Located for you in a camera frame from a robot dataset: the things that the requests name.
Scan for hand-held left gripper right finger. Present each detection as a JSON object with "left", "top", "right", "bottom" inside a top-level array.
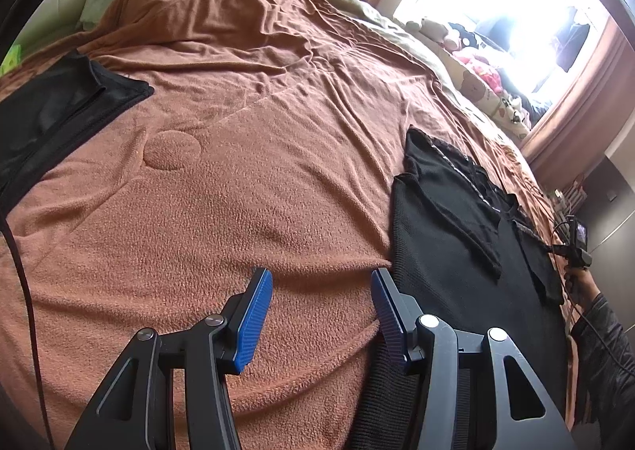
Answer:
[{"left": 370, "top": 267, "right": 579, "bottom": 450}]

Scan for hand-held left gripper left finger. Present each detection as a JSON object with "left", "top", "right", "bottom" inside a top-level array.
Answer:
[{"left": 64, "top": 267, "right": 275, "bottom": 450}]

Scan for black knit garment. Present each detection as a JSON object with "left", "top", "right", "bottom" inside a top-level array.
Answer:
[{"left": 347, "top": 126, "right": 566, "bottom": 450}]

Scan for black mesh garment floral trim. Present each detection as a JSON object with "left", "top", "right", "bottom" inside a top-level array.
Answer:
[{"left": 0, "top": 50, "right": 156, "bottom": 203}]

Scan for person's right forearm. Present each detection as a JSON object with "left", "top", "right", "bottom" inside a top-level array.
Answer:
[{"left": 570, "top": 291, "right": 635, "bottom": 428}]

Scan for hanging black clothes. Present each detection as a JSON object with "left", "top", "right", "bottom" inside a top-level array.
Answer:
[{"left": 554, "top": 6, "right": 595, "bottom": 74}]

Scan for person's right hand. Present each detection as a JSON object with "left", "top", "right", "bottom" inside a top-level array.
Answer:
[{"left": 563, "top": 265, "right": 603, "bottom": 314}]

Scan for grey wardrobe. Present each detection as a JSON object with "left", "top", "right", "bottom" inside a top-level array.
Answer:
[{"left": 580, "top": 152, "right": 635, "bottom": 302}]

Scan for striped bag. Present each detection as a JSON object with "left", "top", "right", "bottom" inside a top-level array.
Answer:
[{"left": 554, "top": 176, "right": 587, "bottom": 209}]

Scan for dark cloth pile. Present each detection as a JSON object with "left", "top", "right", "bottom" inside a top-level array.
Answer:
[{"left": 496, "top": 73, "right": 554, "bottom": 126}]

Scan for brown fleece blanket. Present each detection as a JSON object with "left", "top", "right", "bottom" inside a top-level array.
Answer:
[{"left": 0, "top": 0, "right": 581, "bottom": 450}]

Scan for pile of plush toys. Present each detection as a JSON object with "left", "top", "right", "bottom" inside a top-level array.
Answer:
[{"left": 406, "top": 15, "right": 503, "bottom": 98}]

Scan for green packet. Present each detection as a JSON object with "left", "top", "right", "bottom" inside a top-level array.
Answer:
[{"left": 0, "top": 45, "right": 23, "bottom": 77}]

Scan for black cable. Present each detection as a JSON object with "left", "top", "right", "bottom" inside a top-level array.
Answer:
[{"left": 0, "top": 192, "right": 56, "bottom": 450}]

